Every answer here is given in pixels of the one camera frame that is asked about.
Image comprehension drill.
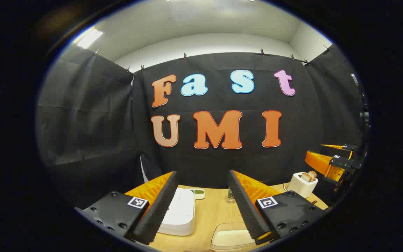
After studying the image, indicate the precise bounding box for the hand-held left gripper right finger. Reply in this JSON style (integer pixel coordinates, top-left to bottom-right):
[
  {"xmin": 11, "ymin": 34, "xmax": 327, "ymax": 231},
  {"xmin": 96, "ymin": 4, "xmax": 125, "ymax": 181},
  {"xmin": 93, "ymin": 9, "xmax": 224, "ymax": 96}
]
[{"xmin": 228, "ymin": 170, "xmax": 326, "ymax": 245}]

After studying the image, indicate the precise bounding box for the white divided bean dish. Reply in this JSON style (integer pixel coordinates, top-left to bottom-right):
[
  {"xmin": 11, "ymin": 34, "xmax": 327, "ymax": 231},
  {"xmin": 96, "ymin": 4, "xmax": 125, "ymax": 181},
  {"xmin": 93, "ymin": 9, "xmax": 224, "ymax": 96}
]
[{"xmin": 187, "ymin": 188, "xmax": 205, "ymax": 200}]

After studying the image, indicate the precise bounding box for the ceiling light panel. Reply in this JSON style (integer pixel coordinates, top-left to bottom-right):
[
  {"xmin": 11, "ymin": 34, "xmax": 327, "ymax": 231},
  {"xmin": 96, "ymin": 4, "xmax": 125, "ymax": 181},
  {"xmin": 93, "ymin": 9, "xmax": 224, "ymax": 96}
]
[{"xmin": 75, "ymin": 28, "xmax": 104, "ymax": 49}]

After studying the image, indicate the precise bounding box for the white toaster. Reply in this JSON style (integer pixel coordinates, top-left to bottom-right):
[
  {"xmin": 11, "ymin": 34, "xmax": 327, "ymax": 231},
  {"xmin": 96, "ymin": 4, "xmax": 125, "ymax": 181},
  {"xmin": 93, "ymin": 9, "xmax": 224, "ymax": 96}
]
[{"xmin": 287, "ymin": 171, "xmax": 318, "ymax": 198}]

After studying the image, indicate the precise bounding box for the clear box of rice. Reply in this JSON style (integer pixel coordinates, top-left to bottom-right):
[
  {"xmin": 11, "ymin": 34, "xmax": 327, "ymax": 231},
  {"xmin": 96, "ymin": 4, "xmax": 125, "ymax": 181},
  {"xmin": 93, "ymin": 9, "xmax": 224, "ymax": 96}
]
[{"xmin": 211, "ymin": 222, "xmax": 258, "ymax": 250}]

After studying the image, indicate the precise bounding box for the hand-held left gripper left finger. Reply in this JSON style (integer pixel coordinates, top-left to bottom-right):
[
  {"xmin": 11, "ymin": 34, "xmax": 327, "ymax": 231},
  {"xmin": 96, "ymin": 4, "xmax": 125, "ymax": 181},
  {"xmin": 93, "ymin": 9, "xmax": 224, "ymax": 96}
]
[{"xmin": 75, "ymin": 171, "xmax": 179, "ymax": 245}]

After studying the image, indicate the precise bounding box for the white rice cooker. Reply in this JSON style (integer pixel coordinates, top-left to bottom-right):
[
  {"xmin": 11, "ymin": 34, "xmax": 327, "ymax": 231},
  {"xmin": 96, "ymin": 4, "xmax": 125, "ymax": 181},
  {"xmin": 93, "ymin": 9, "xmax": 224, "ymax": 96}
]
[{"xmin": 158, "ymin": 188, "xmax": 196, "ymax": 236}]

